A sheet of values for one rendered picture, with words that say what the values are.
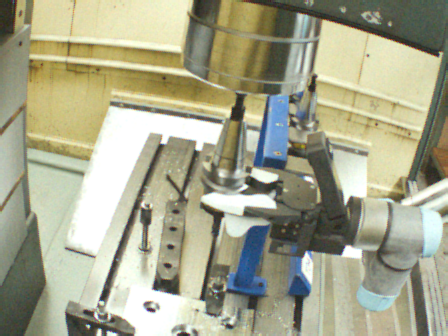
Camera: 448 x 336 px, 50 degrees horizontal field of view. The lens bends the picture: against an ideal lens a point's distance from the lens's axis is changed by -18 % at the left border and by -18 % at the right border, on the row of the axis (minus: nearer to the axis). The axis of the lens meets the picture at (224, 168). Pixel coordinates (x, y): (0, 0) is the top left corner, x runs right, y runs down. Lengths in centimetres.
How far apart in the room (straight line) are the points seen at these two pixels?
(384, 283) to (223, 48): 44
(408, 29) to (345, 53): 121
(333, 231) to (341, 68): 104
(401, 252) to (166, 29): 119
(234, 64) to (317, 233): 29
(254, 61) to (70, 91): 140
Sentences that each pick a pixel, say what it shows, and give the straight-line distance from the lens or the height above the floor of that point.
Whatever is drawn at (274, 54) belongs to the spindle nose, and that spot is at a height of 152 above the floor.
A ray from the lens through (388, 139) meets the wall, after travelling 188.
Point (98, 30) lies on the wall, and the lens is 180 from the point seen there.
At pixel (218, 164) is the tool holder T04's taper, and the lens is 70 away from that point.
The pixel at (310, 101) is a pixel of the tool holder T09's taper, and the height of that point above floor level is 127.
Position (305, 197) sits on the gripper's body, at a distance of 73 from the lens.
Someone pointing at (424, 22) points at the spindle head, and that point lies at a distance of 52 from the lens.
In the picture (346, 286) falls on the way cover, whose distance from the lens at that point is 151.
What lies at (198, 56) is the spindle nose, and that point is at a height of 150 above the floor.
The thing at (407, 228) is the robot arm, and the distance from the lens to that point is 76.
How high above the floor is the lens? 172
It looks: 32 degrees down
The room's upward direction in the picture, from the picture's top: 11 degrees clockwise
